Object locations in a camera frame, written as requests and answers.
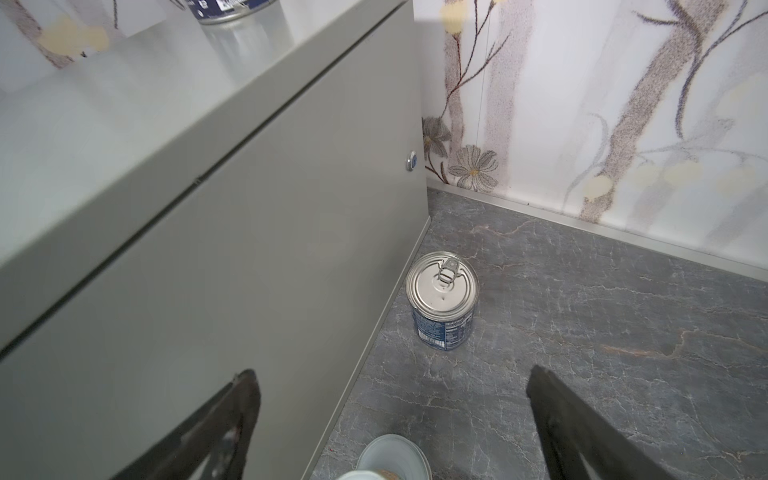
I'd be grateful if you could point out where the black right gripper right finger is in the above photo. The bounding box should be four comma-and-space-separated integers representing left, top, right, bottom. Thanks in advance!
526, 365, 673, 479

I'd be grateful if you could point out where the light blue label can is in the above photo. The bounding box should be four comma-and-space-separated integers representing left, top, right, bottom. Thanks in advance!
405, 251, 479, 351

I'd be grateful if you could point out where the grey metal cabinet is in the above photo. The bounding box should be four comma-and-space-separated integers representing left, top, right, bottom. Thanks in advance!
1, 1, 430, 479

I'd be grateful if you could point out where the peach can white lid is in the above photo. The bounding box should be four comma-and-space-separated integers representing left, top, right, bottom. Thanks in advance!
338, 434, 433, 480

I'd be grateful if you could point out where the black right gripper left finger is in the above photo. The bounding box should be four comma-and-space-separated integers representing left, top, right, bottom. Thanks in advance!
114, 369, 261, 479

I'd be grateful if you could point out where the dark navy label can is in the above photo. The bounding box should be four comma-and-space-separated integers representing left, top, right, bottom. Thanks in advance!
185, 0, 275, 25

